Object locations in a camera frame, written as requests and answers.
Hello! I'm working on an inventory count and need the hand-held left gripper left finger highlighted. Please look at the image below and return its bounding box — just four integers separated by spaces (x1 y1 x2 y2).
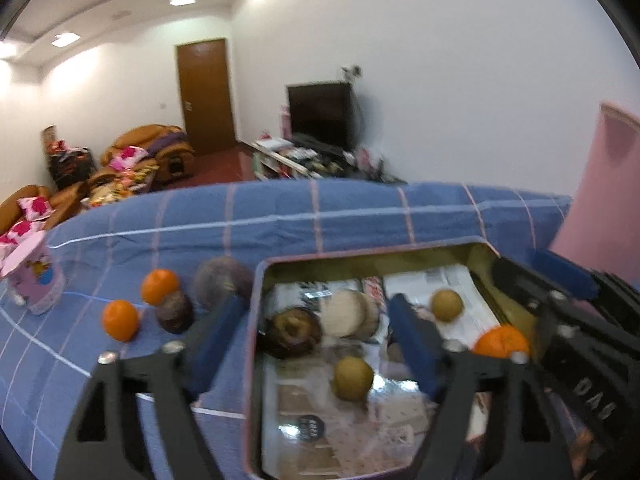
54 294 248 480

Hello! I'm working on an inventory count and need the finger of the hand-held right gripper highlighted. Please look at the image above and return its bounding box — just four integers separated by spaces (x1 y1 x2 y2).
527 247 601 301
491 256 596 361

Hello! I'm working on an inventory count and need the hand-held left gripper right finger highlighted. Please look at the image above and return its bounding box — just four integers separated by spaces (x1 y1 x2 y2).
387 292 576 480

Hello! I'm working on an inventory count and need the dark brown round fruit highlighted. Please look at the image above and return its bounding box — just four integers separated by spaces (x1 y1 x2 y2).
155 291 195 335
265 307 323 361

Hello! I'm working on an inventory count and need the tan longan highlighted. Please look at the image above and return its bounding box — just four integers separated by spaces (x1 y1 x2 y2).
431 288 464 322
332 356 375 402

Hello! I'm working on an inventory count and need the large orange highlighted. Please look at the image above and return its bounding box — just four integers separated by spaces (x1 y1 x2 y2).
472 325 531 359

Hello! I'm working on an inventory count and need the purple beetroot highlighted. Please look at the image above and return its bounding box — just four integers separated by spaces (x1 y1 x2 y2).
194 256 254 311

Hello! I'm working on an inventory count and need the small orange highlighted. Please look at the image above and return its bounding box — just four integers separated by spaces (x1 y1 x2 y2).
102 300 140 342
141 268 181 306

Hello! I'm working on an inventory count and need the pink tin box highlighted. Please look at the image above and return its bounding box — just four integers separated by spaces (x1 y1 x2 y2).
244 241 538 480

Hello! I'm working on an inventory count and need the printed paper liner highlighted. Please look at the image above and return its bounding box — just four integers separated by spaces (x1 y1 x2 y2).
262 265 501 478

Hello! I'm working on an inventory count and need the blue checked cloth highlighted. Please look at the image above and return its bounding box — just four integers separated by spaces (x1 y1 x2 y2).
0 180 573 480

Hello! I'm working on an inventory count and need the coffee table with snacks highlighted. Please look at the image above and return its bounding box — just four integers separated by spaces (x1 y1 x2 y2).
80 167 161 208

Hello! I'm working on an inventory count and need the pink cartoon mug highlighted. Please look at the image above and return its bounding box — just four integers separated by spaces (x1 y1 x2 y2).
0 232 66 316

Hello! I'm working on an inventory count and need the white television stand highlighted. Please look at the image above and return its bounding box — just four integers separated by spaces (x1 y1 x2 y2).
250 137 396 183

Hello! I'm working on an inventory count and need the long brown leather sofa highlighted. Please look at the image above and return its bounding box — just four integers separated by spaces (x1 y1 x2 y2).
0 180 108 233

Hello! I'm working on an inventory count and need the brown leather armchair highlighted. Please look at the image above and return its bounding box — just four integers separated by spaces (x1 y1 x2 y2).
100 125 197 183

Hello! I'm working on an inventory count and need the black rack with clutter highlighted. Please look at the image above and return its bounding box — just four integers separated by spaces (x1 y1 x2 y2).
47 147 98 188

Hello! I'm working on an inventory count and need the brown wooden door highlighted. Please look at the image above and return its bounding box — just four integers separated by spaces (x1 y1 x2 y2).
175 37 237 157

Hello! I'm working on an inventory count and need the black television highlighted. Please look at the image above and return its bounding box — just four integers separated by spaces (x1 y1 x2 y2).
286 81 356 151

